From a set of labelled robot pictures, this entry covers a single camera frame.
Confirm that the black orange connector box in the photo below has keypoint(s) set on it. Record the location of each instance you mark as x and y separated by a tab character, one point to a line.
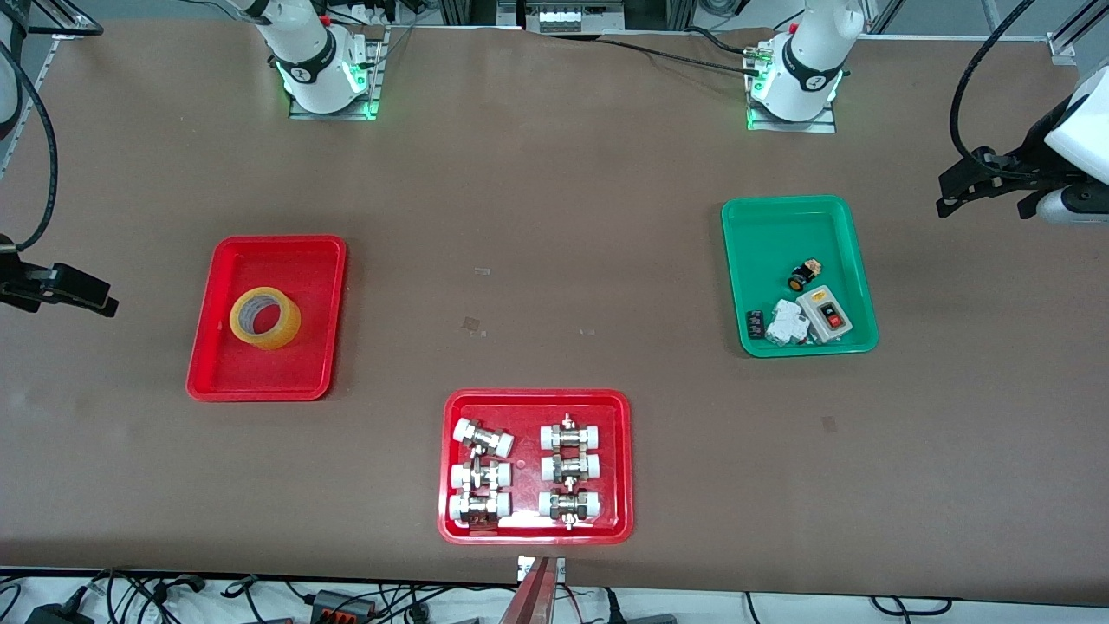
342	604

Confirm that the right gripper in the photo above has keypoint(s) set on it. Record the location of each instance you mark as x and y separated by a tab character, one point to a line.
17	285

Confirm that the black power adapter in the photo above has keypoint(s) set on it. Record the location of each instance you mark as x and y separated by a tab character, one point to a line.
56	614

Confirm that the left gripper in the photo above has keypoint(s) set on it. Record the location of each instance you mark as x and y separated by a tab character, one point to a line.
1034	149

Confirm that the white circuit breaker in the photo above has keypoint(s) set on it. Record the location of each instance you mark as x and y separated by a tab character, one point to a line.
787	325

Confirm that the grey white power strip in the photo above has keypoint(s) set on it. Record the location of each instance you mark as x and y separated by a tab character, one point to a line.
567	17

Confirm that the yellow tape roll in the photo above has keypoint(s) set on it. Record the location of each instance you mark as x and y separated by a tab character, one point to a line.
286	334

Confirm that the empty red plastic tray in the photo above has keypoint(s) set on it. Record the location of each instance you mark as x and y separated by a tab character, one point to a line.
260	381

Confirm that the metal white pipe fitting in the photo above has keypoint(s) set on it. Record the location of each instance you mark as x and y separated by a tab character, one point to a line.
570	468
483	438
479	476
570	435
569	505
479	507

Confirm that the black plug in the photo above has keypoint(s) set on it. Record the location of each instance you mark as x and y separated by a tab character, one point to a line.
645	619

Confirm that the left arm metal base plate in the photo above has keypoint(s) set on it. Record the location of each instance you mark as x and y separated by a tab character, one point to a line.
823	124

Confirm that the green plastic tray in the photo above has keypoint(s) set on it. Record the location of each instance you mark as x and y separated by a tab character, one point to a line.
762	260

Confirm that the black yellow push button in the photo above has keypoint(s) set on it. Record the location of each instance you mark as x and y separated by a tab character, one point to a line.
800	279

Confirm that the black terminal block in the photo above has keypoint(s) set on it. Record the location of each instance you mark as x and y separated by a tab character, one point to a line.
756	323

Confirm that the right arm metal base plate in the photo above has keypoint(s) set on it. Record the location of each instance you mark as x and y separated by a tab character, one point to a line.
374	78

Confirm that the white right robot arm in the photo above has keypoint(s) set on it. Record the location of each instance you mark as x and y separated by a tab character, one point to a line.
303	61

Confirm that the white red-black switch box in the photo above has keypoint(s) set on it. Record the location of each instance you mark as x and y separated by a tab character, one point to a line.
825	314

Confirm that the red tray with fittings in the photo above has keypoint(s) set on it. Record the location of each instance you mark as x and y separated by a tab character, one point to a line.
528	407

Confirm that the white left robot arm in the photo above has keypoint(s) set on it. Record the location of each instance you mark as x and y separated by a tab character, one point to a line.
806	78

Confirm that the red metal clamp bar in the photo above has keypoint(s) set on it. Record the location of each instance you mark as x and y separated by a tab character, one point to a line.
533	598

